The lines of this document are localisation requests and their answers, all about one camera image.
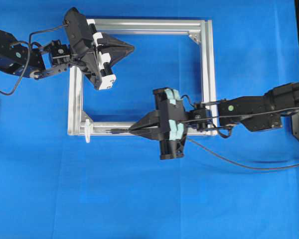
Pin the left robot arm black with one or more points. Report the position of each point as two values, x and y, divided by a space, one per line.
32 60

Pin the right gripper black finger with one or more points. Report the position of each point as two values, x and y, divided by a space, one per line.
149 120
152 133

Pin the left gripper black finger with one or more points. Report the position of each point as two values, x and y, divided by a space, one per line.
111 44
116 54

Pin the silver aluminium extrusion frame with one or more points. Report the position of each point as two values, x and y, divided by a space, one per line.
200 31

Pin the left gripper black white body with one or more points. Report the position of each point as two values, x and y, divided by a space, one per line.
83 38

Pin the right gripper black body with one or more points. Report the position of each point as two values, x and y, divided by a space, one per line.
172 130

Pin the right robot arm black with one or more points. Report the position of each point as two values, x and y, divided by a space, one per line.
255 113

